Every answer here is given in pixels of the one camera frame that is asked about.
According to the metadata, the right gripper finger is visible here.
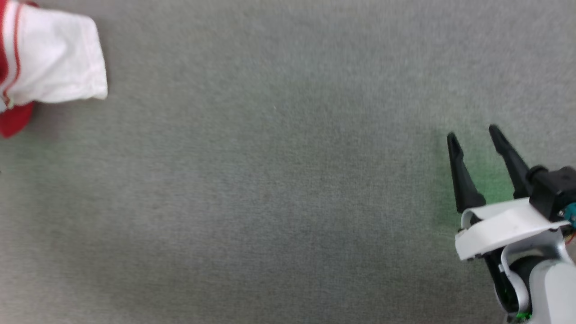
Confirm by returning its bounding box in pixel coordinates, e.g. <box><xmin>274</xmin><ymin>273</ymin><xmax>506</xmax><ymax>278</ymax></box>
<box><xmin>489</xmin><ymin>125</ymin><xmax>532</xmax><ymax>200</ymax></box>
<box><xmin>447</xmin><ymin>132</ymin><xmax>487</xmax><ymax>213</ymax></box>

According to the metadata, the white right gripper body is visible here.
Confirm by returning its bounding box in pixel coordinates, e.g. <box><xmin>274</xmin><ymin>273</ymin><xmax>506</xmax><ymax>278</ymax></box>
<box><xmin>454</xmin><ymin>198</ymin><xmax>572</xmax><ymax>262</ymax></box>

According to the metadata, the red and white garment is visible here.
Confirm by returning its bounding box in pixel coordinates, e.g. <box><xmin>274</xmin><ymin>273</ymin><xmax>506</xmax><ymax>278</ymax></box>
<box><xmin>0</xmin><ymin>0</ymin><xmax>108</xmax><ymax>139</ymax></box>

